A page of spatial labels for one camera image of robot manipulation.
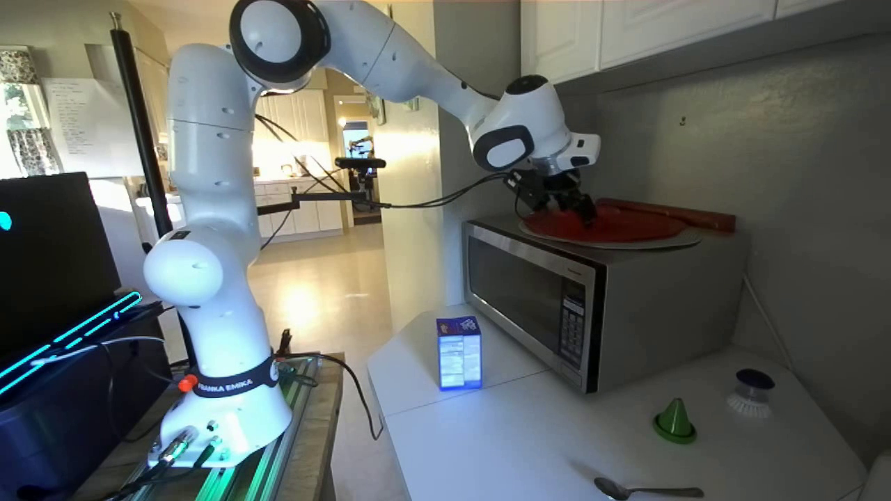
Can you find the robot base table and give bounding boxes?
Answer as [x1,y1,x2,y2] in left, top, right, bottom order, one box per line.
[75,350,348,501]

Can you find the dark blue bin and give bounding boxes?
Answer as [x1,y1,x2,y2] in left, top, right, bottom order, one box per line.
[0,304,177,501]

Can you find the large orange plate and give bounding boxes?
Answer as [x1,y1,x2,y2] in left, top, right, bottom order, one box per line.
[518,202,692,247]

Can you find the black vertical pole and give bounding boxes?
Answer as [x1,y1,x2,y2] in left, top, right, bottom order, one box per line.
[110,25,177,234]

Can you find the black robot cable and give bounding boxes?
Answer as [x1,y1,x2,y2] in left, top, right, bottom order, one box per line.
[255,108,509,254]

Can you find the blue and white carton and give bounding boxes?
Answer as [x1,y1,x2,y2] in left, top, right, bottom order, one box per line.
[436,313,487,394]

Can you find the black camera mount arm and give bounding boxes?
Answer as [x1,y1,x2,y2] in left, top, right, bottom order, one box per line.
[252,156,390,219]

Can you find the stainless steel microwave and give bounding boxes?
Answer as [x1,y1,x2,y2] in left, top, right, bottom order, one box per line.
[463,215,753,397]

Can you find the black monitor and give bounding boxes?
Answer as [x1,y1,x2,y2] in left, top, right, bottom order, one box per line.
[0,170,126,366]

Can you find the green plastic cone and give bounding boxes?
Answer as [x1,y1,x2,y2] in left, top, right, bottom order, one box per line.
[651,394,700,448]

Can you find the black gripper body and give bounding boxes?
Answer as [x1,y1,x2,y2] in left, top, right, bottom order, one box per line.
[505,165,584,202]

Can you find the white jar with dark lid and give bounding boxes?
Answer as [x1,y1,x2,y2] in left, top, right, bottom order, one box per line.
[724,366,779,421]

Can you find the white upper cabinet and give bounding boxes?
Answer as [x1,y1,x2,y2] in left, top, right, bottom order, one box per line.
[518,0,891,98]

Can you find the brown wooden board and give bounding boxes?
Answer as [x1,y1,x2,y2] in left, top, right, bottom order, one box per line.
[596,195,742,237]

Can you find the metal spoon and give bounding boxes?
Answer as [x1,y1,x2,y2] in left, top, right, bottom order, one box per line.
[591,474,708,501]

